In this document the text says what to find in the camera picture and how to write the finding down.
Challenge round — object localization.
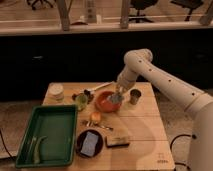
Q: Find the wooden post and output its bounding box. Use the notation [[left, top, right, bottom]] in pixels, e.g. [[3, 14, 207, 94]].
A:
[[56, 0, 70, 31], [120, 0, 131, 29]]

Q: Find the black brown eraser block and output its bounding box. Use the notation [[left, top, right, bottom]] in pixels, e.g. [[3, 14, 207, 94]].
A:
[[106, 136, 130, 148]]

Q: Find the dark metal cup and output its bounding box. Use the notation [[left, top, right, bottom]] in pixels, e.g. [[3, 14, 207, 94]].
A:
[[129, 89, 141, 105]]

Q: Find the red bowl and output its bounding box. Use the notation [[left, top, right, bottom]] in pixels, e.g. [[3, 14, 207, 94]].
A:
[[95, 91, 121, 113]]

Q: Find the black cable right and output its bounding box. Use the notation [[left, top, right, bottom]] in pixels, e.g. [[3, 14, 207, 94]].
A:
[[169, 134, 193, 171]]

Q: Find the dark small object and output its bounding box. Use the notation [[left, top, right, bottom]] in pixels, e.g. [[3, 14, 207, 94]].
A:
[[72, 90, 94, 103]]

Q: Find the wooden post middle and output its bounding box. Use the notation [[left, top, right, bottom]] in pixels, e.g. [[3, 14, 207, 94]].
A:
[[120, 0, 131, 29]]

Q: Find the grey towel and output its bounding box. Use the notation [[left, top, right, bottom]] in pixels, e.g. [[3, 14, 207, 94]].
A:
[[107, 93, 124, 104]]

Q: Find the right office chair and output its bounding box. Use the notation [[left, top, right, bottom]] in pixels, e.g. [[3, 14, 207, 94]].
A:
[[171, 0, 204, 21]]

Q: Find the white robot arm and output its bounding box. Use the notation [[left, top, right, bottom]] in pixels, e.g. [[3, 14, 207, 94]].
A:
[[116, 49, 213, 171]]

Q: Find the white round container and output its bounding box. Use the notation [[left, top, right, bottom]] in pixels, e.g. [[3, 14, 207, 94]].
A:
[[49, 83, 64, 100]]

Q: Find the black cable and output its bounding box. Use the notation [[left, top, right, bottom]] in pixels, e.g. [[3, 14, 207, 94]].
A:
[[0, 129, 17, 162], [169, 134, 193, 171]]

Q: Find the orange toy fruit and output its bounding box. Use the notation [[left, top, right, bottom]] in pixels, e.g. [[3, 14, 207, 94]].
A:
[[90, 112, 101, 123]]

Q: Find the green plastic tray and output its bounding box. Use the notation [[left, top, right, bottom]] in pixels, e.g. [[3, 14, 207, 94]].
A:
[[15, 105, 77, 168]]

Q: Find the black round plate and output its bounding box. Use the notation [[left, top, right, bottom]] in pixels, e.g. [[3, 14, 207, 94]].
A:
[[76, 129, 104, 158]]

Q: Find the left office chair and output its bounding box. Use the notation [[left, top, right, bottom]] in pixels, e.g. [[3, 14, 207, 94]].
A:
[[26, 0, 53, 10]]

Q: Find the middle office chair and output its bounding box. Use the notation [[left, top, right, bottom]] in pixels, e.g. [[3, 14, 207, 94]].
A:
[[129, 0, 158, 23]]

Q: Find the wooden post left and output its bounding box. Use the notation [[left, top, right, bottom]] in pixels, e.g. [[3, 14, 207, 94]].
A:
[[56, 0, 70, 31]]

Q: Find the metal fork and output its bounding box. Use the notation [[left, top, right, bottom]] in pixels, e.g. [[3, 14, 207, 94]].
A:
[[82, 120, 114, 131]]

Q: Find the green cup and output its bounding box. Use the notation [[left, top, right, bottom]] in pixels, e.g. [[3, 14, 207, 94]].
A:
[[75, 93, 88, 111]]

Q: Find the blue sponge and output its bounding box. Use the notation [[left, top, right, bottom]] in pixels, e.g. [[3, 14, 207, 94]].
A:
[[81, 132, 98, 157]]

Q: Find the office chair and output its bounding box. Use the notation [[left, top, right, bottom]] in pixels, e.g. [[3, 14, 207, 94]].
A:
[[171, 0, 204, 21], [129, 0, 158, 23], [26, 0, 53, 10]]

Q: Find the black cable left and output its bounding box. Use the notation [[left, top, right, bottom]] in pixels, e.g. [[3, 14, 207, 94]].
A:
[[0, 129, 17, 162]]

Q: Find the white handled brush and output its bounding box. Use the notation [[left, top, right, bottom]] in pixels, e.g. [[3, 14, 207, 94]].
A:
[[84, 81, 113, 94]]

